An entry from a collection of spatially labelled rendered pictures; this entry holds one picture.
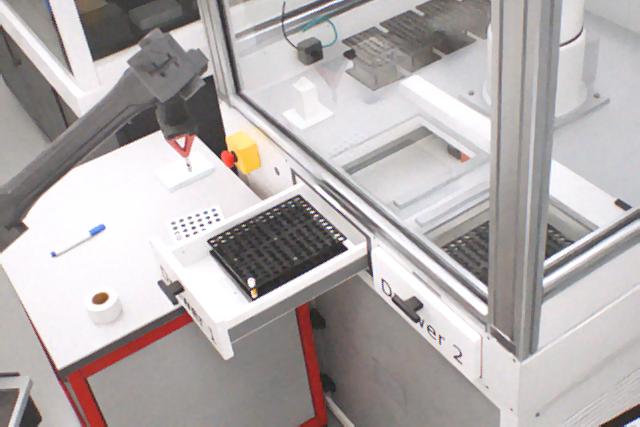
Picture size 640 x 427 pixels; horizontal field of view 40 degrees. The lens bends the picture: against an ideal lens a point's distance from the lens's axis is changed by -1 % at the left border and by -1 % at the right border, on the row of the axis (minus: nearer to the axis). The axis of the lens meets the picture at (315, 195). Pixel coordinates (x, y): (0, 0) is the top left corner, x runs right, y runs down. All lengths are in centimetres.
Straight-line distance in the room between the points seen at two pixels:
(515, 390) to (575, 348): 13
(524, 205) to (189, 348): 99
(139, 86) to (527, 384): 78
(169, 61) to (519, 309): 63
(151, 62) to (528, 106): 52
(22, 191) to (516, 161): 70
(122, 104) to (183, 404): 98
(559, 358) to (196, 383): 88
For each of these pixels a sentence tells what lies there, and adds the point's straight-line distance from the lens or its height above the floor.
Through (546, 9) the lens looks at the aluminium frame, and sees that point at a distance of 104.
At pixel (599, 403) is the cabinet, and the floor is 64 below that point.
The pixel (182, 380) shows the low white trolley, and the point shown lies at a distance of 202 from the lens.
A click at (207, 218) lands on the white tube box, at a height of 79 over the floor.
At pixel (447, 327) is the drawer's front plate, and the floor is 90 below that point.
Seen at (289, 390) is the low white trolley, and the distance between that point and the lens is 225.
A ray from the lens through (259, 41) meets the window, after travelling 178.
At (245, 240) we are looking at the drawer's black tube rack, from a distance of 178.
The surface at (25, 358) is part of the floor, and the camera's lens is 298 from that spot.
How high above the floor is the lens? 205
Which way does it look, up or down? 39 degrees down
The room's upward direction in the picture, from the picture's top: 8 degrees counter-clockwise
